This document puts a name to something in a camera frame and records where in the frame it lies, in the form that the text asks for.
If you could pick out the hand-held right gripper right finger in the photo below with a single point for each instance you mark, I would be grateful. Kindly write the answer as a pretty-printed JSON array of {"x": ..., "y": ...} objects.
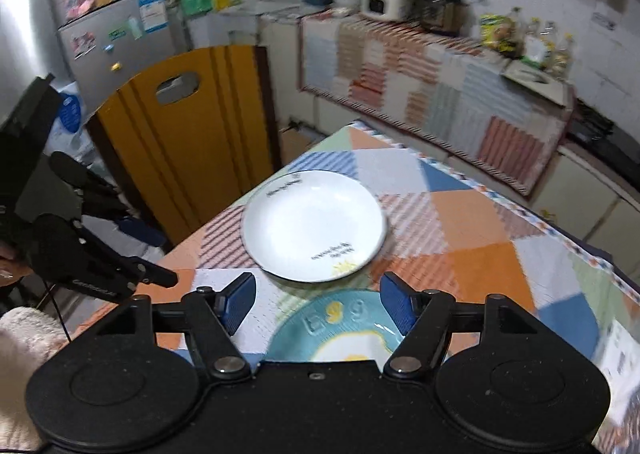
[{"x": 397, "y": 306}]

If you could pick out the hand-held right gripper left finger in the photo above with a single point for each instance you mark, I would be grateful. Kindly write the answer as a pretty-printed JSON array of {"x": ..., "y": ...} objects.
[{"x": 240, "y": 301}]

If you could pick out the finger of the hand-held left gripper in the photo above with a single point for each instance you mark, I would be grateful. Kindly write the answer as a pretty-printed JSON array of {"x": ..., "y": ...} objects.
[
  {"x": 150, "y": 276},
  {"x": 142, "y": 235}
]

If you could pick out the white plate with sun print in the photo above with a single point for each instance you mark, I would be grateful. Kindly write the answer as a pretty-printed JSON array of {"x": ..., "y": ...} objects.
[{"x": 315, "y": 226}]

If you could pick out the person's fluffy white sleeved forearm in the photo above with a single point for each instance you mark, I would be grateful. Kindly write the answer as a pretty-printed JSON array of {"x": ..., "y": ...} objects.
[{"x": 25, "y": 349}]

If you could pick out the person's left hand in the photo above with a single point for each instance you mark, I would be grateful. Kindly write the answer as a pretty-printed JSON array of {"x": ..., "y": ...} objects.
[{"x": 11, "y": 266}]

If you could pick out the blue and white plastic bag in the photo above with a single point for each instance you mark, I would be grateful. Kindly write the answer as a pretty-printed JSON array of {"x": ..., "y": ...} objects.
[{"x": 67, "y": 116}]

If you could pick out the patchwork tablecloth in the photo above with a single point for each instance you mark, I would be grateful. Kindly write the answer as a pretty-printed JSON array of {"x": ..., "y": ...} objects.
[{"x": 460, "y": 219}]

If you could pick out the yellow wooden chair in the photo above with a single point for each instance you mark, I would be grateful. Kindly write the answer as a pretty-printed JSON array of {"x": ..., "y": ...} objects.
[{"x": 200, "y": 143}]

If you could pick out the tall silver refrigerator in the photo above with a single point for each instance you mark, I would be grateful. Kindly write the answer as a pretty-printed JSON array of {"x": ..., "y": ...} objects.
[{"x": 20, "y": 23}]

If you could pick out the silver refrigerator with magnets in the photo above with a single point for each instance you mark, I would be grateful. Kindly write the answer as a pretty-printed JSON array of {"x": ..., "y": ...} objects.
[{"x": 125, "y": 38}]

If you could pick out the striped patchwork counter cloth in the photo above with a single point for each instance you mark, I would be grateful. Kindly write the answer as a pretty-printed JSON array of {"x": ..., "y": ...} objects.
[{"x": 430, "y": 83}]

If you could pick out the white cutting board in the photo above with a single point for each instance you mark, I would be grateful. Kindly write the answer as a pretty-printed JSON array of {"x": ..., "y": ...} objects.
[{"x": 537, "y": 78}]

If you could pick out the black gas stove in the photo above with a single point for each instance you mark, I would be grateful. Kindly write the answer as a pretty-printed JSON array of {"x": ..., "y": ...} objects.
[{"x": 602, "y": 133}]

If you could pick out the yellow green seasoning packet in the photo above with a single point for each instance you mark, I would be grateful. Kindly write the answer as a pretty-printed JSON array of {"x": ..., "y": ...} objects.
[{"x": 497, "y": 28}]

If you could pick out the cooking oil bottle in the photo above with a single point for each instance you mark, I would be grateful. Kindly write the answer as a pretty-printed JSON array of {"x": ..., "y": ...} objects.
[
  {"x": 517, "y": 23},
  {"x": 550, "y": 41},
  {"x": 535, "y": 36},
  {"x": 565, "y": 56}
]

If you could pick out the dark pressure cooker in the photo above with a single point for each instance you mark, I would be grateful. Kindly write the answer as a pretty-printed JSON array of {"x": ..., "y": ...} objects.
[{"x": 435, "y": 3}]

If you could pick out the white rice cooker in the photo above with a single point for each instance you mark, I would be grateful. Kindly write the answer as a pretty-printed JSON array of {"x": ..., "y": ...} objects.
[{"x": 382, "y": 1}]

